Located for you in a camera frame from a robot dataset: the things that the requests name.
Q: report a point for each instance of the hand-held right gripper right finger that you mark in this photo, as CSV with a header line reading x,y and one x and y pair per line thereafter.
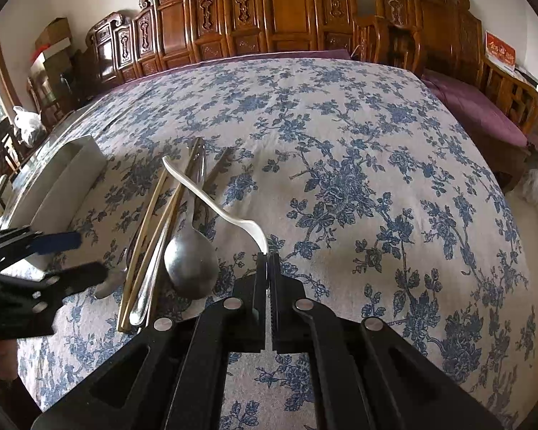
x,y
275,286

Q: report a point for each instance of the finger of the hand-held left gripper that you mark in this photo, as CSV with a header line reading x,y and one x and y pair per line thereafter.
x,y
80,275
58,242

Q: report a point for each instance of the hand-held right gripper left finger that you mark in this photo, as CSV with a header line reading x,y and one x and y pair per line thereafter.
x,y
261,286

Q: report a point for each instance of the white rectangular utensil holder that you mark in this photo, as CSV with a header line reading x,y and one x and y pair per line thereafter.
x,y
62,188

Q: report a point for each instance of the light wooden chopstick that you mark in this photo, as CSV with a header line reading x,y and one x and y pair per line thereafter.
x,y
139,260
161,233

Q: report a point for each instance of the metal spoon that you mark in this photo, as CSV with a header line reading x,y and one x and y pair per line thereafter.
x,y
190,266

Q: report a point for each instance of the silver fork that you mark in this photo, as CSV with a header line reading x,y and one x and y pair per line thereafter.
x,y
215,210

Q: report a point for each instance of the grey glass side table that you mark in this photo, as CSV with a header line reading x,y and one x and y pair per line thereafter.
x,y
36,161

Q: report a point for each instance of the dark wooden chair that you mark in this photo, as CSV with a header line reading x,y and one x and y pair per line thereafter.
x,y
0,161

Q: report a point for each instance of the white plastic bag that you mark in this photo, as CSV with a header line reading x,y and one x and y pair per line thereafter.
x,y
27,124

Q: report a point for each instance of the blue floral bedspread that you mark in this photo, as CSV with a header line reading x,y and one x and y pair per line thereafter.
x,y
349,179

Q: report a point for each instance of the white flat box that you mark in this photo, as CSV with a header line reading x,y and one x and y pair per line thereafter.
x,y
49,53

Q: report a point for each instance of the dark carved wooden panel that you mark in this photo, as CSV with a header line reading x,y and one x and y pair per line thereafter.
x,y
112,49

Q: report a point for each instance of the brown cardboard box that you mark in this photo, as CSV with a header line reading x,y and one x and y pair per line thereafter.
x,y
54,33

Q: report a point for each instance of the purple bench cushion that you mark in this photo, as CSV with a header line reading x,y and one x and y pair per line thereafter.
x,y
470,103

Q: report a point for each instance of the clear plastic bag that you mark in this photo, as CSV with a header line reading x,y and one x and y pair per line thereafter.
x,y
531,179

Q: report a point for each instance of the wooden bench armrest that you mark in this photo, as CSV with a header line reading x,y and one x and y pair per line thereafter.
x,y
515,98

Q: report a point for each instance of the carved wooden bench back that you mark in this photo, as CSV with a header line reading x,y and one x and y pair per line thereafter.
x,y
435,13

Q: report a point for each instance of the red desk calendar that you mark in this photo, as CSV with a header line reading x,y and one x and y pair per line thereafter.
x,y
500,51

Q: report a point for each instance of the wooden window frame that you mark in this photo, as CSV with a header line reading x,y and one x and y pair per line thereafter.
x,y
2,80

